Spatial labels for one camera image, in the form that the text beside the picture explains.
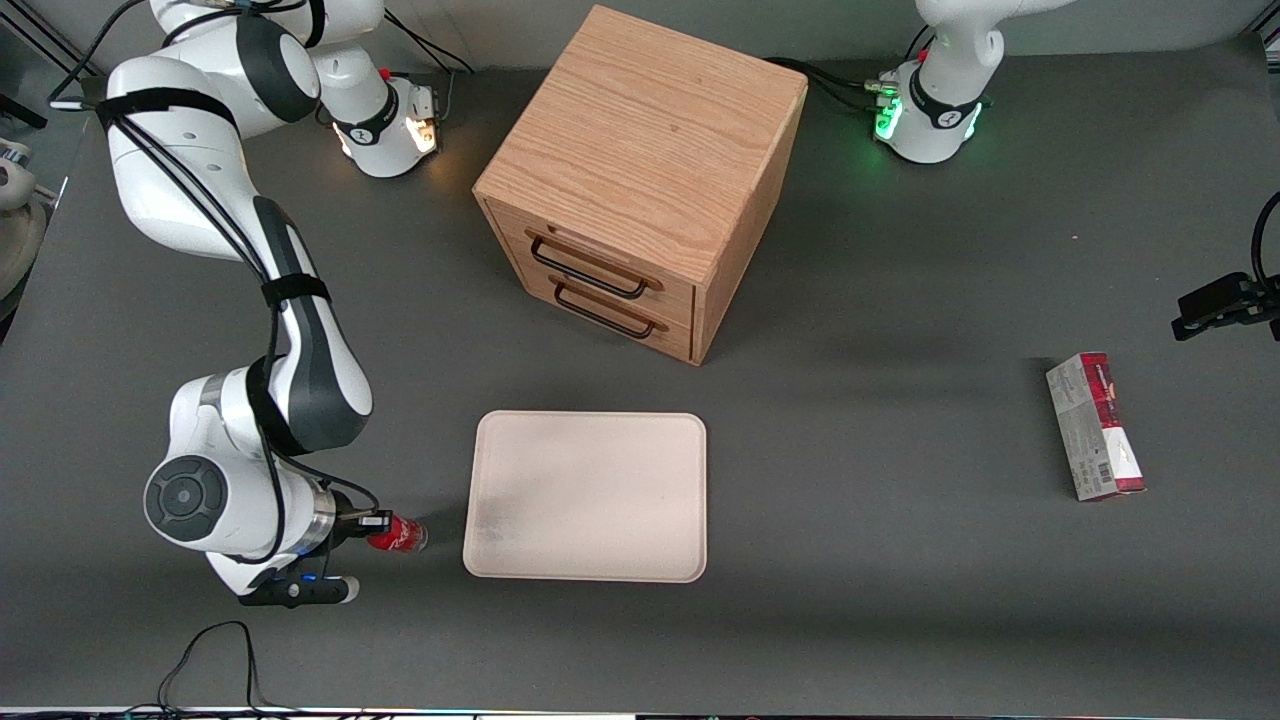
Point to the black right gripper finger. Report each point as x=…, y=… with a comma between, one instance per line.
x=374, y=521

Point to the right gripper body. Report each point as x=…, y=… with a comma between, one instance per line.
x=350, y=525

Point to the red soda can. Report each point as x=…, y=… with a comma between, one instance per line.
x=400, y=537

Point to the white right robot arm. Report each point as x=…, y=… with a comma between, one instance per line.
x=180, y=200

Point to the pale rectangular tray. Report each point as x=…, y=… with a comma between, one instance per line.
x=585, y=495

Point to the wooden drawer front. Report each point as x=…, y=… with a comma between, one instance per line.
x=680, y=295
x=600, y=335

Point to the wooden two-drawer cabinet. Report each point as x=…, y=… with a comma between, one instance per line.
x=640, y=130

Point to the red and grey carton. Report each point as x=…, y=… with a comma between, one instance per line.
x=1095, y=430

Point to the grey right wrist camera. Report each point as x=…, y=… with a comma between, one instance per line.
x=300, y=592

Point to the black clamp mount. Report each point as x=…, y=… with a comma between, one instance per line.
x=1220, y=300

